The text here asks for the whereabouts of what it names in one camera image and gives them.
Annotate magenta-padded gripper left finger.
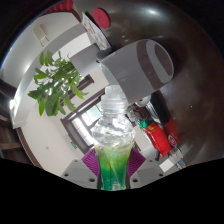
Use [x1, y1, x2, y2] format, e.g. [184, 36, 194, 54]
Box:
[60, 148, 101, 190]

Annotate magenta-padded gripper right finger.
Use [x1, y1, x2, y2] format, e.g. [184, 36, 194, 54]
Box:
[128, 148, 166, 190]

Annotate clear bottle with green drink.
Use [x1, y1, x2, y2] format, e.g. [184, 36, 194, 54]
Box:
[91, 84, 136, 192]

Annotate red box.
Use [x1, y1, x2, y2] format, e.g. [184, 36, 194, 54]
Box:
[146, 121, 172, 158]

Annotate brown wooden glazed door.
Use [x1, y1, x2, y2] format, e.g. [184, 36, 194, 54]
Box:
[59, 88, 111, 158]

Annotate green box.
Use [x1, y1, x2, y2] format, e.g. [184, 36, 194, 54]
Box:
[137, 118, 151, 130]

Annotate leafy plant in white pot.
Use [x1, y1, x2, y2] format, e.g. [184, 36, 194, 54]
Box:
[27, 44, 101, 117]

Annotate white mug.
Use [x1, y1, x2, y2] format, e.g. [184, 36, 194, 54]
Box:
[99, 38, 175, 104]

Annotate printed paper leaflet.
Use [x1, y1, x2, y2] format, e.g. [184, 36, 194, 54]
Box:
[81, 12, 111, 51]

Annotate white wall radiator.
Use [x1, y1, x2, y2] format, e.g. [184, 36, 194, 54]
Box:
[32, 24, 51, 46]

